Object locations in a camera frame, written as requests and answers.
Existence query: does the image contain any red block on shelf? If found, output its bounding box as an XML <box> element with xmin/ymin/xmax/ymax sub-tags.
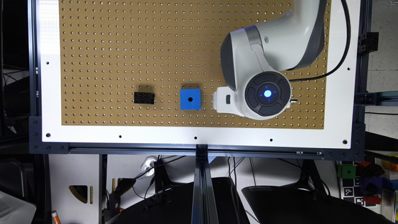
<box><xmin>363</xmin><ymin>195</ymin><xmax>381</xmax><ymax>205</ymax></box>

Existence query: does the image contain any green block on shelf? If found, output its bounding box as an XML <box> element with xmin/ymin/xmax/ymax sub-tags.
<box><xmin>337</xmin><ymin>164</ymin><xmax>356</xmax><ymax>179</ymax></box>

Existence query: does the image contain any dark aluminium table frame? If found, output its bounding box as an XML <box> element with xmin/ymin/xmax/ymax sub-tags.
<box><xmin>27</xmin><ymin>0</ymin><xmax>398</xmax><ymax>224</ymax></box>

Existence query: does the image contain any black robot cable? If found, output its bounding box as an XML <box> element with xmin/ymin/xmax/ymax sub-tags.
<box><xmin>289</xmin><ymin>0</ymin><xmax>352</xmax><ymax>83</ymax></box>

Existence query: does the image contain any black brick block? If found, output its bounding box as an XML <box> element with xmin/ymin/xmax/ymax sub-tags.
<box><xmin>134</xmin><ymin>92</ymin><xmax>155</xmax><ymax>105</ymax></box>

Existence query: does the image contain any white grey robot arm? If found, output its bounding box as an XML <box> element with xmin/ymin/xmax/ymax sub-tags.
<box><xmin>213</xmin><ymin>0</ymin><xmax>326</xmax><ymax>120</ymax></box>

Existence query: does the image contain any white panel with cutout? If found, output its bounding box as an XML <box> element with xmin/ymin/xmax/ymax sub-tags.
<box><xmin>49</xmin><ymin>154</ymin><xmax>101</xmax><ymax>224</ymax></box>

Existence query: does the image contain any blue cube block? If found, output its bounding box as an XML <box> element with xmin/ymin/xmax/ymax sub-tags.
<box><xmin>180</xmin><ymin>89</ymin><xmax>201</xmax><ymax>110</ymax></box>

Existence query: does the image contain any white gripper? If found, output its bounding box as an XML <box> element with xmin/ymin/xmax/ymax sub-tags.
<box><xmin>213</xmin><ymin>86</ymin><xmax>243</xmax><ymax>116</ymax></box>

